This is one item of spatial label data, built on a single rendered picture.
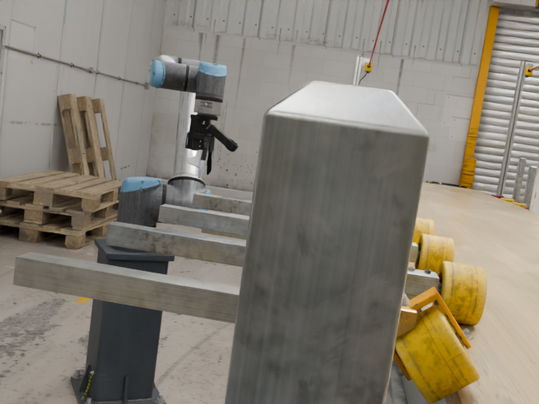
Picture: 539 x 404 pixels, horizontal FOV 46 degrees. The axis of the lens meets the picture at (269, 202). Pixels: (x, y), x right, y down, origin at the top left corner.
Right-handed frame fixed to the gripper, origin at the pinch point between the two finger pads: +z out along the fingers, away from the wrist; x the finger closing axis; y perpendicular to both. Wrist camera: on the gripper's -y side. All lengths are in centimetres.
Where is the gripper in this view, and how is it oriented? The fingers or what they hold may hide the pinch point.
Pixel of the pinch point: (205, 176)
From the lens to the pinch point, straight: 207.2
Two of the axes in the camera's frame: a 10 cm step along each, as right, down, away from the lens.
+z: -1.4, 9.8, 1.2
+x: -0.9, 1.1, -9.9
